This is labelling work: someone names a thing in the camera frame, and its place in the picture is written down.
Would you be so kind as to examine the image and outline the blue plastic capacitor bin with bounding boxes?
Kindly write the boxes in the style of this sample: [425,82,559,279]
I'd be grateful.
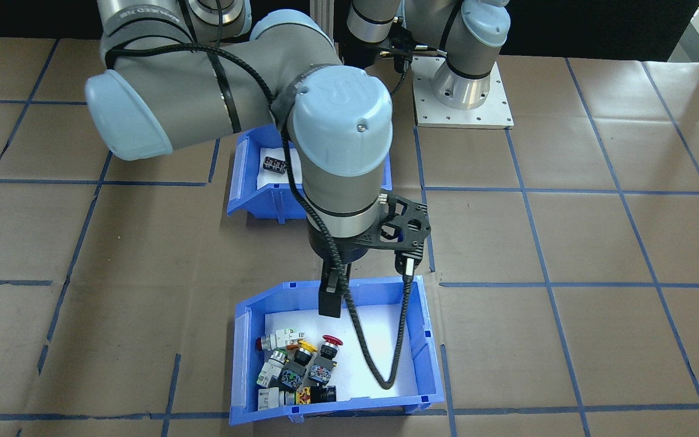
[226,124,394,224]

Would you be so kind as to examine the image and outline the blue plastic push-button bin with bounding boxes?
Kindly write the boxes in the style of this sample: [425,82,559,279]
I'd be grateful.
[228,276,445,425]

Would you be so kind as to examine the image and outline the red mushroom push button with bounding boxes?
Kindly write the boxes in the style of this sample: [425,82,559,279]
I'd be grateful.
[308,333,345,387]

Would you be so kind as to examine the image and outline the white green push button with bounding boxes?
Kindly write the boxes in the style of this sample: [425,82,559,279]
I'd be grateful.
[256,348,288,389]

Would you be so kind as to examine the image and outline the yellow push button switch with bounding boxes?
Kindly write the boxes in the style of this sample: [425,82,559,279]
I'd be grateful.
[279,339,319,390]

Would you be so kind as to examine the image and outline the white switch red lens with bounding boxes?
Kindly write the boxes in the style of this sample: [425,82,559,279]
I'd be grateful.
[255,328,306,353]

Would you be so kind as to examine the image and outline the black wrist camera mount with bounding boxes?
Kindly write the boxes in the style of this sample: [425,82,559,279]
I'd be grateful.
[376,193,432,280]

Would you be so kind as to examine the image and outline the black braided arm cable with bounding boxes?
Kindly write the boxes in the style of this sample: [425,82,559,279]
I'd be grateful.
[102,42,418,391]

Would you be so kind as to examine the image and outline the black selector switch yellow label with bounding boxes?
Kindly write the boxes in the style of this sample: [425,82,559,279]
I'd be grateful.
[295,384,338,406]

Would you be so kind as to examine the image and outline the white push button switch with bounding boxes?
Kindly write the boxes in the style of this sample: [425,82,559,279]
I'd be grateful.
[257,387,297,413]

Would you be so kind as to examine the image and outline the white square base plate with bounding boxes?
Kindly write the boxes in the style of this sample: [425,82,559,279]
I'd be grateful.
[413,56,515,129]

